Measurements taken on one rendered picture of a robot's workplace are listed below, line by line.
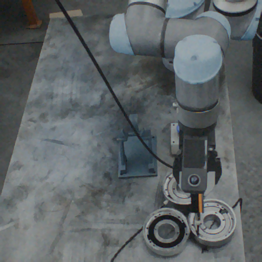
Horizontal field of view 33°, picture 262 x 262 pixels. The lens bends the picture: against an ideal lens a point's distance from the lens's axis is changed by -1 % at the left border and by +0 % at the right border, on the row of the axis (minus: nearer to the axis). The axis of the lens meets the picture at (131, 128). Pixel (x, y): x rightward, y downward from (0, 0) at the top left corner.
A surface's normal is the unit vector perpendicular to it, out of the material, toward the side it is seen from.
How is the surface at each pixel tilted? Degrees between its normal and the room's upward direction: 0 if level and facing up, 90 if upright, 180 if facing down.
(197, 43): 8
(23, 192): 0
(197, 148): 22
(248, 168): 0
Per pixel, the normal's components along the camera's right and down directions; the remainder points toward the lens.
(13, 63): -0.12, -0.63
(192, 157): -0.11, -0.29
